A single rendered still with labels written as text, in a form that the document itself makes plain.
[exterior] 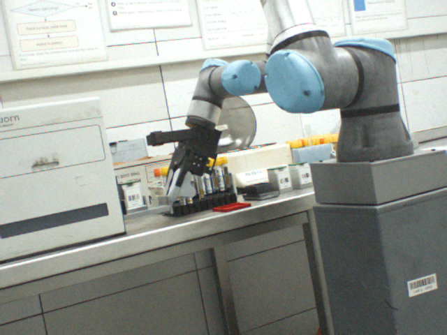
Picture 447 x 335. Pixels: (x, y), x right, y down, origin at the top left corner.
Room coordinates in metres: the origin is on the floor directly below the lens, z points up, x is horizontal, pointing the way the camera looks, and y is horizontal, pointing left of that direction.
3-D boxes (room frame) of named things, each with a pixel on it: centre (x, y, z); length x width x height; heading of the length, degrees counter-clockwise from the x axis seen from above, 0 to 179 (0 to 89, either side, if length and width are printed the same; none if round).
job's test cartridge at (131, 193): (1.35, 0.21, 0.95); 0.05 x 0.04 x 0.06; 26
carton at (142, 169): (1.76, 0.27, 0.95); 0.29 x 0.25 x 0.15; 26
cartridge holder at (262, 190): (1.53, -0.08, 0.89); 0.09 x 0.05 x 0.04; 27
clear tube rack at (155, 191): (1.62, 0.09, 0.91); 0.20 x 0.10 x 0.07; 116
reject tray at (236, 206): (1.41, -0.01, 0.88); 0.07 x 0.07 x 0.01; 26
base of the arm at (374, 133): (1.21, -0.31, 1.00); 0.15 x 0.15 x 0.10
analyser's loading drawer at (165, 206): (1.34, 0.23, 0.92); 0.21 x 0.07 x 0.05; 116
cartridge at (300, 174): (1.60, -0.20, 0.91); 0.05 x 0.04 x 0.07; 26
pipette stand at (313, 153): (1.68, -0.25, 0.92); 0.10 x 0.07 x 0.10; 108
